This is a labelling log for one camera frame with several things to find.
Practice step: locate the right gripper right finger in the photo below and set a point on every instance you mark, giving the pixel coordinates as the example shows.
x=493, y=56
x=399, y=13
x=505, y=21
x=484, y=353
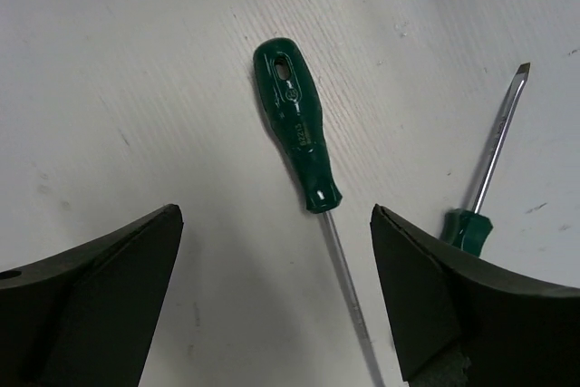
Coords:
x=457, y=320

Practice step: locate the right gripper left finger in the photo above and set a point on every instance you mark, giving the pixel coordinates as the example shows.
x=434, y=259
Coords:
x=87, y=316

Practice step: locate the long green handle screwdriver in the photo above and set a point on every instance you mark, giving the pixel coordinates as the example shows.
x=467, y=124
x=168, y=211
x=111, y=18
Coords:
x=294, y=113

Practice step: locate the short green handle screwdriver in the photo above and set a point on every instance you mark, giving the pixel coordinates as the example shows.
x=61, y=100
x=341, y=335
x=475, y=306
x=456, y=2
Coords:
x=465, y=228

